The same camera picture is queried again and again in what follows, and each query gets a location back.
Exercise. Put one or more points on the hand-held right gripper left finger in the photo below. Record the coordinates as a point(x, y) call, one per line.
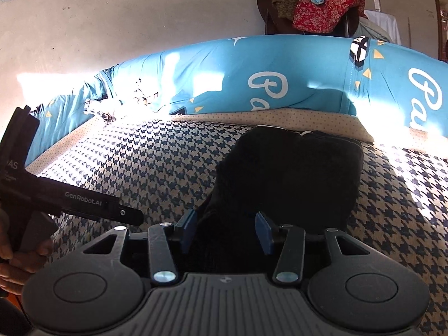
point(187, 232)

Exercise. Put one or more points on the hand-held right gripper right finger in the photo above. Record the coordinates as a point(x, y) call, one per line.
point(266, 232)

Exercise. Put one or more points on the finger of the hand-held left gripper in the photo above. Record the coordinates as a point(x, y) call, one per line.
point(131, 215)

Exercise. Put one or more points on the black shirt with red print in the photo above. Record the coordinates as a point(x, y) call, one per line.
point(280, 182)

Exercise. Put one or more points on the person's left hand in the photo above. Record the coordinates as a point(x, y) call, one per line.
point(14, 269)

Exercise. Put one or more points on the blue beige houndstooth blanket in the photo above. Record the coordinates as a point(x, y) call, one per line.
point(140, 168)

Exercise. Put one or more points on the white crumpled cloth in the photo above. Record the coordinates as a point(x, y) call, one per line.
point(101, 108)

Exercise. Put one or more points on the blue printed cloth cover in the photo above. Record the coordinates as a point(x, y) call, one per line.
point(210, 70)

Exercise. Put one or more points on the brown wooden chair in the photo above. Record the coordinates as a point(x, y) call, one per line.
point(276, 26)

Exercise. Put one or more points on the red floral cloth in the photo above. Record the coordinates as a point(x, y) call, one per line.
point(322, 17)

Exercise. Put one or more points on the pale green pillow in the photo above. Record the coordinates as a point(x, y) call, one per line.
point(374, 31)

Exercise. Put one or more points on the white tablecloth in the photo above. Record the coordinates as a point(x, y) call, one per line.
point(388, 21)

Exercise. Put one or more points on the white box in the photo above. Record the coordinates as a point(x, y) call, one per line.
point(376, 3)

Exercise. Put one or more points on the dark wooden door frame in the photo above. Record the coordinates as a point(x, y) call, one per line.
point(441, 24)

